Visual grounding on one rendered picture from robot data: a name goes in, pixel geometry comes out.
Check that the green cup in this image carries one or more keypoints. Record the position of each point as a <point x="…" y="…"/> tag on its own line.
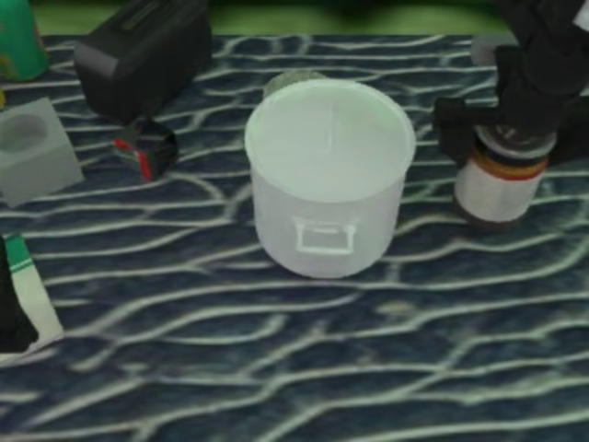
<point x="20" y="41"/>

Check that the white green-striped carton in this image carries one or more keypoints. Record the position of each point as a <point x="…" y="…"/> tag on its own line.
<point x="32" y="294"/>

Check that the white bottle with orange band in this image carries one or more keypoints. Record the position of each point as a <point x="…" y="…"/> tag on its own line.
<point x="499" y="184"/>

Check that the small black red-striped device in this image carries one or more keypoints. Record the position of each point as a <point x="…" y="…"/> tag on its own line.
<point x="147" y="147"/>

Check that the small yellow object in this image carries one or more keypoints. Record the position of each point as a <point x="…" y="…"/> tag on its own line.
<point x="2" y="100"/>

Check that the grey block with round hole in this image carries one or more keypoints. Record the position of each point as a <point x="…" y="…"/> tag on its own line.
<point x="37" y="156"/>

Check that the black box appliance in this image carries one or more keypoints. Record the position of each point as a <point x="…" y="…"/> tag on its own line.
<point x="142" y="60"/>

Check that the white kitchen pot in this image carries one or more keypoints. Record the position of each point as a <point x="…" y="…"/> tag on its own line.
<point x="329" y="184"/>

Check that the grey round object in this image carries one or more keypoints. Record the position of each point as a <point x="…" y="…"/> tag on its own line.
<point x="287" y="80"/>
<point x="485" y="53"/>

